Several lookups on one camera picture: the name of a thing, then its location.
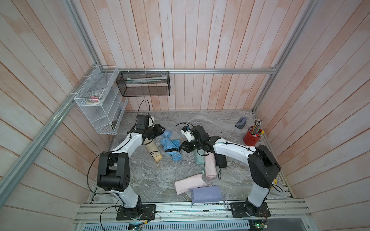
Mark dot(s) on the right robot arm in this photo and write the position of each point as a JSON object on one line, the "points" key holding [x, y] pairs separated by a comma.
{"points": [[263, 166]]}

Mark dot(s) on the grey stapler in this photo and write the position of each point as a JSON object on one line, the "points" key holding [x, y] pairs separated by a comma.
{"points": [[241, 123]]}

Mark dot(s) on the white wire shelf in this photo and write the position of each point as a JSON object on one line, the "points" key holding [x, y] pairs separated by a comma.
{"points": [[105, 118]]}

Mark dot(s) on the beige umbrella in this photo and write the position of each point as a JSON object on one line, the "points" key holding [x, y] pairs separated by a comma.
{"points": [[153, 151]]}

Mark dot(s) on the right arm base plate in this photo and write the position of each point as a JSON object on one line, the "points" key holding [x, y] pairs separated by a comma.
{"points": [[246, 209]]}

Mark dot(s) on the large pink umbrella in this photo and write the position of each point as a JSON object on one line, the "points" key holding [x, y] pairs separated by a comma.
{"points": [[189, 183]]}

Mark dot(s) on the red pencil cup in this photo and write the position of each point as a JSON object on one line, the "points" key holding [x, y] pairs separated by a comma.
{"points": [[254, 133]]}

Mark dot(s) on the mint green umbrella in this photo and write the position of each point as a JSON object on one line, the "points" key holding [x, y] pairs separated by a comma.
{"points": [[199, 157]]}

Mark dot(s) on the lavender umbrella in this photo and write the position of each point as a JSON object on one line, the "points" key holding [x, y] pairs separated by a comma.
{"points": [[206, 194]]}

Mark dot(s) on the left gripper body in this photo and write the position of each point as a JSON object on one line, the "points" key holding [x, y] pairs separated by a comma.
{"points": [[153, 132]]}

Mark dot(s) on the blue umbrella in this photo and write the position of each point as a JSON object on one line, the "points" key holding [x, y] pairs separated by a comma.
{"points": [[174, 153]]}

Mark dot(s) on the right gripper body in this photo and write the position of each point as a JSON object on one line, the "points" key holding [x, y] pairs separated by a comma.
{"points": [[193, 145]]}

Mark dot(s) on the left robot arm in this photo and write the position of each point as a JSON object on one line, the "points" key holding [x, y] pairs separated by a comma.
{"points": [[114, 173]]}

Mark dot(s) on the blue umbrella sleeve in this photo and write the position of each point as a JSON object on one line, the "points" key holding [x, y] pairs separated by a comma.
{"points": [[168, 144]]}

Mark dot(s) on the black mesh basket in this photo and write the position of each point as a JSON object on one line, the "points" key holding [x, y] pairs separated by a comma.
{"points": [[144, 83]]}

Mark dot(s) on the tape roll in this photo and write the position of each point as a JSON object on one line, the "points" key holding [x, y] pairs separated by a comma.
{"points": [[95, 98]]}

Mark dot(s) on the small pink umbrella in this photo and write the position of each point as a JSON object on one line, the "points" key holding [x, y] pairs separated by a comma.
{"points": [[210, 166]]}

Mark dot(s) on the black umbrella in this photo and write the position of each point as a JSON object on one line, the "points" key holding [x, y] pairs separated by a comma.
{"points": [[221, 162]]}

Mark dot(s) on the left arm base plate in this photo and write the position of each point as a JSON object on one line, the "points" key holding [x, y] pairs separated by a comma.
{"points": [[141, 212]]}

